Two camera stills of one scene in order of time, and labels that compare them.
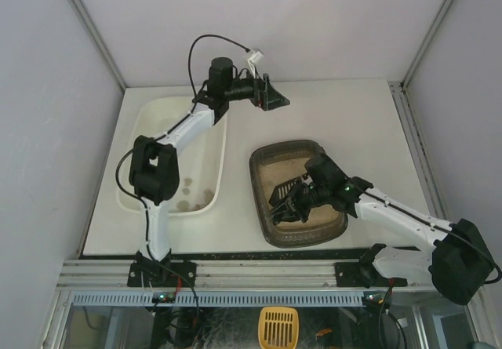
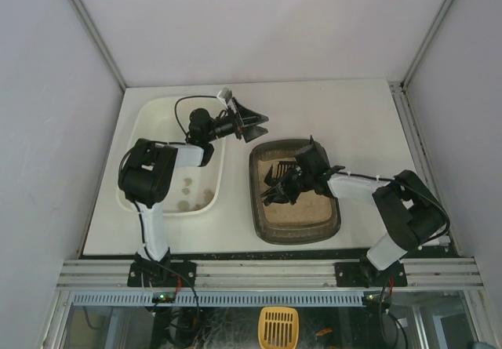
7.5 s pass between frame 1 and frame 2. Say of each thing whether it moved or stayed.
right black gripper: moved
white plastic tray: stayed
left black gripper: moved
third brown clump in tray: stayed
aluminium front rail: stayed
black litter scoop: moved
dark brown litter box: stayed
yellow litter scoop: stayed
